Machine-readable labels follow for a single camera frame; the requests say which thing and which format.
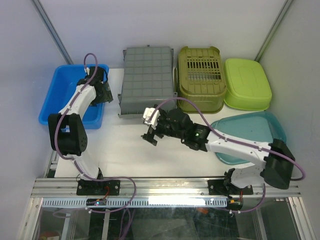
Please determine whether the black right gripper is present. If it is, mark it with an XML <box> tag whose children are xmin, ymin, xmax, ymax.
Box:
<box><xmin>141</xmin><ymin>111</ymin><xmax>186</xmax><ymax>146</ymax></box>

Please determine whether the blue plastic tub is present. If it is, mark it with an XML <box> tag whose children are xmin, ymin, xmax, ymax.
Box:
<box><xmin>38</xmin><ymin>64</ymin><xmax>105</xmax><ymax>130</ymax></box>

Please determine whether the grey plastic crate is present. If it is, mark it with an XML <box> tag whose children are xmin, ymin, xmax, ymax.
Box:
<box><xmin>118</xmin><ymin>46</ymin><xmax>178</xmax><ymax>119</ymax></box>

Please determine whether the olive green slotted basket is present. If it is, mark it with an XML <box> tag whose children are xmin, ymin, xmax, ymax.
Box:
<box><xmin>174</xmin><ymin>46</ymin><xmax>227</xmax><ymax>114</ymax></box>

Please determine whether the lime green plastic basin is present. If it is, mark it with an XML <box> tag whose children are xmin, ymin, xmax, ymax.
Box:
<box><xmin>223</xmin><ymin>58</ymin><xmax>272</xmax><ymax>111</ymax></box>

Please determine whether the teal transparent tub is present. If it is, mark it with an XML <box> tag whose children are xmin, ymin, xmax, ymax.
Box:
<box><xmin>210</xmin><ymin>110</ymin><xmax>287</xmax><ymax>166</ymax></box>

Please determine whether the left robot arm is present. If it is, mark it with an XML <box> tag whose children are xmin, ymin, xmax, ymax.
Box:
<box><xmin>48</xmin><ymin>66</ymin><xmax>113</xmax><ymax>195</ymax></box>

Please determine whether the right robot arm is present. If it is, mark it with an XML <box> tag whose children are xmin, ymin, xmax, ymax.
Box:
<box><xmin>142</xmin><ymin>107</ymin><xmax>294</xmax><ymax>194</ymax></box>

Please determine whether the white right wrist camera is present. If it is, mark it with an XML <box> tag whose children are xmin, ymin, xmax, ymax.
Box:
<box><xmin>142</xmin><ymin>107</ymin><xmax>160</xmax><ymax>129</ymax></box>

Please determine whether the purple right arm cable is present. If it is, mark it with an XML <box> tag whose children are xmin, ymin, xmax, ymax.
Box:
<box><xmin>147</xmin><ymin>97</ymin><xmax>307</xmax><ymax>215</ymax></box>

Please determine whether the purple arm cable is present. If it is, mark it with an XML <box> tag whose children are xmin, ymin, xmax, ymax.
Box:
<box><xmin>147</xmin><ymin>97</ymin><xmax>307</xmax><ymax>215</ymax></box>
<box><xmin>54</xmin><ymin>52</ymin><xmax>100</xmax><ymax>181</ymax></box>

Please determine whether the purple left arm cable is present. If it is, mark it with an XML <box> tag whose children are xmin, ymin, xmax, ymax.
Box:
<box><xmin>54</xmin><ymin>52</ymin><xmax>100</xmax><ymax>181</ymax></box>

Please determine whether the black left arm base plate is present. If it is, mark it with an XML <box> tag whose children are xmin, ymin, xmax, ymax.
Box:
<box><xmin>76</xmin><ymin>179</ymin><xmax>121</xmax><ymax>196</ymax></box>

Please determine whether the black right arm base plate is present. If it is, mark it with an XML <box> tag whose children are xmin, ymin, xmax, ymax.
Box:
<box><xmin>207</xmin><ymin>179</ymin><xmax>253</xmax><ymax>196</ymax></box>

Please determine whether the left aluminium corner post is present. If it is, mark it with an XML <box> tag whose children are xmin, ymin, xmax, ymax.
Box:
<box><xmin>30</xmin><ymin>0</ymin><xmax>74</xmax><ymax>65</ymax></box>

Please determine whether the aluminium corner post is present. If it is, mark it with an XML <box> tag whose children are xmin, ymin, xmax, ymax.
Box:
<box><xmin>30</xmin><ymin>0</ymin><xmax>74</xmax><ymax>65</ymax></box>
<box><xmin>254</xmin><ymin>0</ymin><xmax>295</xmax><ymax>62</ymax></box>

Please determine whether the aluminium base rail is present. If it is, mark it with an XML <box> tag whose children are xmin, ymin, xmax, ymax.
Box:
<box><xmin>31</xmin><ymin>177</ymin><xmax>302</xmax><ymax>198</ymax></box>

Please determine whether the white slotted cable duct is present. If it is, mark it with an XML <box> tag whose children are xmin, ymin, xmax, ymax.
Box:
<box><xmin>42</xmin><ymin>196</ymin><xmax>227</xmax><ymax>209</ymax></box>

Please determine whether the right aluminium corner post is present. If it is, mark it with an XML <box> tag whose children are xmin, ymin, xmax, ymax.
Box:
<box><xmin>254</xmin><ymin>0</ymin><xmax>295</xmax><ymax>62</ymax></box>

